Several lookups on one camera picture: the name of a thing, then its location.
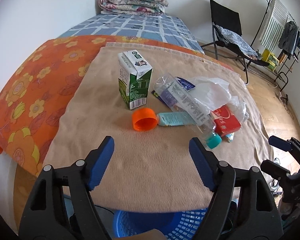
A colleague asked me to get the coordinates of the patterned chair cushion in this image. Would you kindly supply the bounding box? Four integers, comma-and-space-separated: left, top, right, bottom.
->
215, 25, 258, 60

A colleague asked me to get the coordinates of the blue plaid mattress sheet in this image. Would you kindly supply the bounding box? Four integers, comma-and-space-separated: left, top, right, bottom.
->
60, 14, 204, 53

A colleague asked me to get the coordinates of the folded floral quilt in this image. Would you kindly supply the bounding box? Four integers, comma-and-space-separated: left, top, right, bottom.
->
98, 0, 168, 16

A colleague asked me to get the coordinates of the black folding chair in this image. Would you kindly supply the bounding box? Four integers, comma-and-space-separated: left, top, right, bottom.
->
200, 0, 269, 85

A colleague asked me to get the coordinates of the colourful small wrapper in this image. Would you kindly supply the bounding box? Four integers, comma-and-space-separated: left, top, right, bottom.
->
224, 133, 235, 142

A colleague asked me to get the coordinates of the white plastic bag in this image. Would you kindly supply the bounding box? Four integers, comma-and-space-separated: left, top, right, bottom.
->
189, 76, 250, 124

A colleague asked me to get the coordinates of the orange floral bedsheet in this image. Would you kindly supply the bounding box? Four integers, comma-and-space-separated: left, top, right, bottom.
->
0, 36, 233, 176

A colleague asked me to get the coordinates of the green striped towel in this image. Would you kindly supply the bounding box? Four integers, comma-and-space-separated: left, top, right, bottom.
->
259, 0, 288, 52

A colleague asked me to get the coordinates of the green white milk carton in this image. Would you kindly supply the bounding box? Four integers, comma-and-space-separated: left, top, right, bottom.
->
117, 50, 152, 110

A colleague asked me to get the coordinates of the red cardboard box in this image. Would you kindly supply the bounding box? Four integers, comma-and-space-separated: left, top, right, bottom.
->
211, 105, 241, 137

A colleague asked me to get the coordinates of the dark hanging jacket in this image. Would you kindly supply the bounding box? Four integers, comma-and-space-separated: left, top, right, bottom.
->
278, 21, 300, 59

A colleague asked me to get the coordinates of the beige fleece blanket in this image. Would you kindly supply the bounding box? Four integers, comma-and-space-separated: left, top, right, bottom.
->
44, 43, 274, 212

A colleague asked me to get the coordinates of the blue foil wrapper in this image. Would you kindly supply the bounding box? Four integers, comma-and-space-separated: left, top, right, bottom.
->
176, 77, 196, 91

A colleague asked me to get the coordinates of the yellow green box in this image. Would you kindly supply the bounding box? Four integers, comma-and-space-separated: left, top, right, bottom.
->
262, 49, 279, 72

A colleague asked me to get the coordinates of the blue plastic laundry basket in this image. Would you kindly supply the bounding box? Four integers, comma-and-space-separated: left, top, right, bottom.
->
113, 208, 207, 239

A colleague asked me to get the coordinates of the teal cream tube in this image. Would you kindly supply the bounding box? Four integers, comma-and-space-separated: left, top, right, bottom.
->
157, 112, 196, 127

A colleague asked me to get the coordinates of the clear plastic bottle teal cap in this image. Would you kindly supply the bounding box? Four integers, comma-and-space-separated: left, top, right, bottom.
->
154, 73, 222, 149

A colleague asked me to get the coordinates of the black metal clothes rack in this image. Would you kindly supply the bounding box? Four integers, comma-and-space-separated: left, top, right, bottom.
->
248, 0, 300, 92

